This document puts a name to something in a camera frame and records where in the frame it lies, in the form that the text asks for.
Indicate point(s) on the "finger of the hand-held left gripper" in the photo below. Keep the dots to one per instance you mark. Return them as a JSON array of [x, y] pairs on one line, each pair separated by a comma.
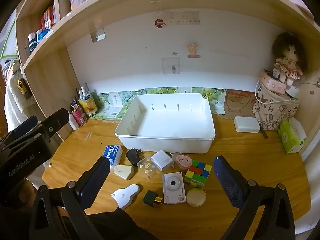
[[25, 127], [56, 122]]

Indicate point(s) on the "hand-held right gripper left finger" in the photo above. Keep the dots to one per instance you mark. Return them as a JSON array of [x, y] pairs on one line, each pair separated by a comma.
[[93, 183]]

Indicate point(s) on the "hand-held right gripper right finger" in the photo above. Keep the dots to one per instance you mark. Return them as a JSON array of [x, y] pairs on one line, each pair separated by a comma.
[[227, 183]]

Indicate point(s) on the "colourful puzzle cube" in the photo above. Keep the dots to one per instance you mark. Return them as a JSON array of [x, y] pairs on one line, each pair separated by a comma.
[[198, 173]]

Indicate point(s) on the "cream house-shaped box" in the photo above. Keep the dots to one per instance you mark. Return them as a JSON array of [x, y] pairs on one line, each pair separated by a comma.
[[123, 171]]

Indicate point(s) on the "blue and white box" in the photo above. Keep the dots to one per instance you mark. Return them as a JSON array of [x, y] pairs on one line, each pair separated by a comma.
[[113, 155]]

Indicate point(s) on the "black charger plug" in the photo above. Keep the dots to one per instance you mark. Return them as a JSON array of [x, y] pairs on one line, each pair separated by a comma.
[[132, 156]]

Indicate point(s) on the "pink correction tape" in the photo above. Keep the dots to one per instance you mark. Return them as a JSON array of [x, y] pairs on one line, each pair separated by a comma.
[[183, 161]]

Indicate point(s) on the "white toy camera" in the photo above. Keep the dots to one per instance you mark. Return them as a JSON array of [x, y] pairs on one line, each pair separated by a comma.
[[173, 187]]

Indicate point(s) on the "green bottle with gold cap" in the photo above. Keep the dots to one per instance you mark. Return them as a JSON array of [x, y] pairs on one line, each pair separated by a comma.
[[151, 198]]

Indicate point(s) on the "white charger plug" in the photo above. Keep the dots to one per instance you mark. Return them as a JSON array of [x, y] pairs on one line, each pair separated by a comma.
[[161, 160]]

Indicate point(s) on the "white plastic storage bin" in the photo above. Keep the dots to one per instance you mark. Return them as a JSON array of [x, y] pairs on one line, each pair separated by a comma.
[[165, 127]]

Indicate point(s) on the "small white bottle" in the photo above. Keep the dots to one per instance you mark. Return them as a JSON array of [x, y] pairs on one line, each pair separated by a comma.
[[73, 123]]

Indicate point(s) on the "white cloth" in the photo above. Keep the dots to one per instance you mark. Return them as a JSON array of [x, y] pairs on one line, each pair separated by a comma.
[[17, 110]]

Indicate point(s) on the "pink printed can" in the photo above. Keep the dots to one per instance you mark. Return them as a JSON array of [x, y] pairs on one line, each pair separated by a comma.
[[78, 116]]

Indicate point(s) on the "white plastic scraper tool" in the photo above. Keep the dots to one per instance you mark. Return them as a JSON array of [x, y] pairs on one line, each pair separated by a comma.
[[125, 195]]

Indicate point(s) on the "round beige compact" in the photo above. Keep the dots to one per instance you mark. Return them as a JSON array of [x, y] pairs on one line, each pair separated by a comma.
[[196, 197]]

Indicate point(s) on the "yellow printed carton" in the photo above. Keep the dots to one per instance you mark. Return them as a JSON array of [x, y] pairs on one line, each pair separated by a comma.
[[88, 104]]

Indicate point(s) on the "wooden bookshelf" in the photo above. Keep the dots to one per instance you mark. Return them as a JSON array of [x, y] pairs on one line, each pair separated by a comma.
[[50, 85]]

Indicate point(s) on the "yellow hanging charm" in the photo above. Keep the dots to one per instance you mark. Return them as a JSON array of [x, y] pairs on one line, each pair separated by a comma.
[[23, 86]]

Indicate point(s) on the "clear plastic case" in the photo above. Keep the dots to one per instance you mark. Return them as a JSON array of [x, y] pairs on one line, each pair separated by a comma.
[[148, 168]]

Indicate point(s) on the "white barcode box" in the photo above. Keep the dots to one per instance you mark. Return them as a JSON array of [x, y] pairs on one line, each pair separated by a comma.
[[115, 106]]

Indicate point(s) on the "white soap box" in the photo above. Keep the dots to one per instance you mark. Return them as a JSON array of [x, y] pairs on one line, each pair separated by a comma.
[[247, 124]]

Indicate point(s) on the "black pen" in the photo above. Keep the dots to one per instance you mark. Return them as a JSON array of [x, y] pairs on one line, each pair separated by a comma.
[[263, 132]]

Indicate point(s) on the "green tissue pack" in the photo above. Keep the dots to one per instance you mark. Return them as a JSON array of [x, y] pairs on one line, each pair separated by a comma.
[[291, 138]]

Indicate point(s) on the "orange cartoon sheet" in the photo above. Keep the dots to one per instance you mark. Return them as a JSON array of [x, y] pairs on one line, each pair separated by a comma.
[[238, 102]]

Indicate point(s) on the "dark bottle with white cap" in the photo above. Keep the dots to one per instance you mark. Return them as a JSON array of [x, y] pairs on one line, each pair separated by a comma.
[[32, 42]]

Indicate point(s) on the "blue bottle with white cap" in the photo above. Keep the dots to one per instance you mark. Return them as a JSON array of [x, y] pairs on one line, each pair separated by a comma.
[[41, 35]]

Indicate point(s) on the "grape print sheet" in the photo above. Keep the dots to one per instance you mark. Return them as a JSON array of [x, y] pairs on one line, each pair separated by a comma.
[[212, 95]]

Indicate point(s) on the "row of red books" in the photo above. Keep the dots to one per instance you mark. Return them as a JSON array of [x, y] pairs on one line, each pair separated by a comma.
[[48, 17]]

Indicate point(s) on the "pink round tin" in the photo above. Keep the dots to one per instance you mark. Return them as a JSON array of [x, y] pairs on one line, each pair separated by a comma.
[[271, 83]]

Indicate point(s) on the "brown-haired rag doll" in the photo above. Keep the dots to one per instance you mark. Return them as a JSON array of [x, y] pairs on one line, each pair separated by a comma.
[[287, 60]]

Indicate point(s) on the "clear adhesive wall hook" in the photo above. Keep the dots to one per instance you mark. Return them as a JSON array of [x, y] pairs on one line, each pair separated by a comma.
[[98, 35]]

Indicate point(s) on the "clear square wall sticker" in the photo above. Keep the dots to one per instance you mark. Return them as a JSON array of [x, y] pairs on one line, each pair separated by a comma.
[[170, 65]]

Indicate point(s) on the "small yellow wall sticker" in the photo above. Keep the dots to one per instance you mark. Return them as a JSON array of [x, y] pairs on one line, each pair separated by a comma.
[[193, 50]]

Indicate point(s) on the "wide cartoon wall sticker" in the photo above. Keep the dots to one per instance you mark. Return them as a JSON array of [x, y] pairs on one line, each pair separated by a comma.
[[180, 20]]

